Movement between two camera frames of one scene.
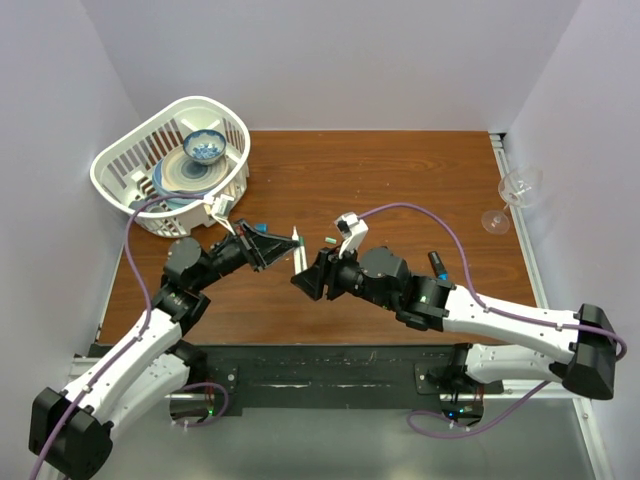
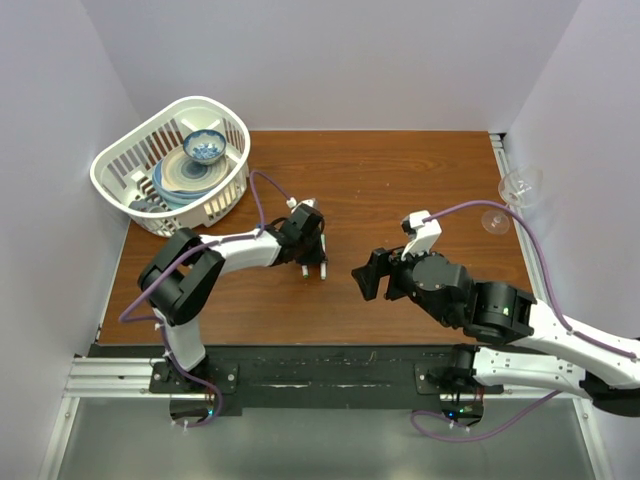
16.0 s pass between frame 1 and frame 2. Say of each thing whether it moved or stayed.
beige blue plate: stayed
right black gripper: moved
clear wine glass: stayed
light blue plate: stayed
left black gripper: moved
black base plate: stayed
